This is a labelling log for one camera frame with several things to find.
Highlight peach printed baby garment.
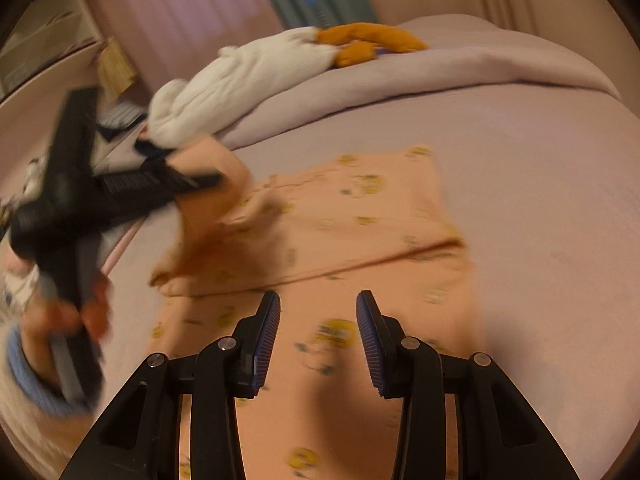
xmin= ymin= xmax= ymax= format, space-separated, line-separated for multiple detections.
xmin=150 ymin=138 xmax=482 ymax=479

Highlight blue fuzzy sleeve forearm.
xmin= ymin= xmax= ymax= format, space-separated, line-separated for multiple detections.
xmin=1 ymin=325 xmax=100 ymax=418

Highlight pink window curtain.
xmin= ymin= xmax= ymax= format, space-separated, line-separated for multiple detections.
xmin=87 ymin=0 xmax=283 ymax=92

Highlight person's left hand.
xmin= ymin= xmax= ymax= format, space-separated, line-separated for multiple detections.
xmin=20 ymin=272 xmax=111 ymax=387

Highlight white plush goose body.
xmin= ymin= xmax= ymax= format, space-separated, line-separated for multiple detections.
xmin=148 ymin=26 xmax=338 ymax=148

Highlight mauve folded duvet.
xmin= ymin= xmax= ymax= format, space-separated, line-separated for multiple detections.
xmin=216 ymin=14 xmax=620 ymax=150

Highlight wall shelf unit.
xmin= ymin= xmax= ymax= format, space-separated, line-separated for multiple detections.
xmin=1 ymin=0 xmax=102 ymax=100

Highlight orange plush goose feet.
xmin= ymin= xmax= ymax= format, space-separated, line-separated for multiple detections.
xmin=317 ymin=22 xmax=427 ymax=68

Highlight stack of yellow books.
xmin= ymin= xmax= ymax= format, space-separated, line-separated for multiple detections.
xmin=96 ymin=38 xmax=138 ymax=102

